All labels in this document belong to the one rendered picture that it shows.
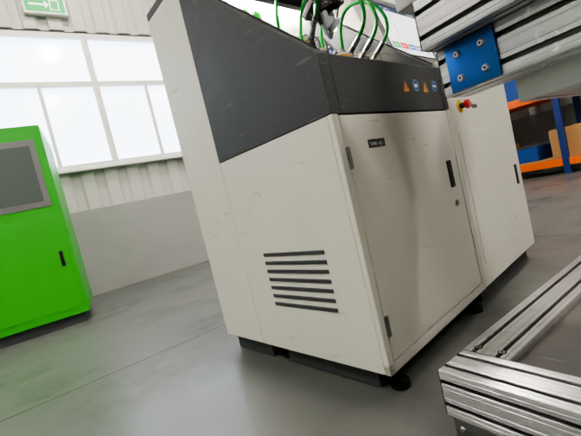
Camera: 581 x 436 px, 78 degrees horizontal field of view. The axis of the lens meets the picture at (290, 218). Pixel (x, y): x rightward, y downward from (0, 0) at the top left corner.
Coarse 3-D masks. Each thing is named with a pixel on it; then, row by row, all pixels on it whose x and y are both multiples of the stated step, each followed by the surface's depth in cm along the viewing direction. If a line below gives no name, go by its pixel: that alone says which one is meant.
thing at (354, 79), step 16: (336, 64) 96; (352, 64) 100; (368, 64) 105; (384, 64) 111; (400, 64) 118; (336, 80) 95; (352, 80) 99; (368, 80) 105; (384, 80) 110; (400, 80) 116; (352, 96) 99; (368, 96) 104; (384, 96) 109; (400, 96) 115; (416, 96) 122; (432, 96) 130; (352, 112) 98; (368, 112) 104; (384, 112) 110
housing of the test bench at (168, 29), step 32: (160, 0) 141; (160, 32) 147; (160, 64) 153; (192, 64) 135; (192, 96) 139; (192, 128) 145; (192, 160) 150; (192, 192) 157; (224, 192) 138; (224, 224) 143; (224, 256) 148; (224, 288) 154; (256, 320) 141
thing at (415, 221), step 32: (352, 128) 97; (384, 128) 107; (416, 128) 120; (448, 128) 135; (352, 160) 95; (384, 160) 105; (416, 160) 117; (448, 160) 132; (384, 192) 104; (416, 192) 115; (448, 192) 130; (384, 224) 102; (416, 224) 113; (448, 224) 127; (384, 256) 100; (416, 256) 111; (448, 256) 125; (384, 288) 99; (416, 288) 109; (448, 288) 122; (384, 320) 97; (416, 320) 107
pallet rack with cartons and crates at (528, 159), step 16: (512, 80) 553; (512, 96) 558; (576, 96) 541; (512, 112) 617; (560, 112) 496; (576, 112) 545; (560, 128) 500; (576, 128) 499; (544, 144) 558; (560, 144) 504; (576, 144) 503; (528, 160) 558; (544, 160) 527; (560, 160) 509; (576, 160) 494
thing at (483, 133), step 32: (352, 0) 159; (384, 0) 180; (480, 96) 160; (480, 128) 156; (512, 128) 184; (480, 160) 152; (512, 160) 178; (480, 192) 148; (512, 192) 173; (480, 224) 145; (512, 224) 168; (480, 256) 142; (512, 256) 164
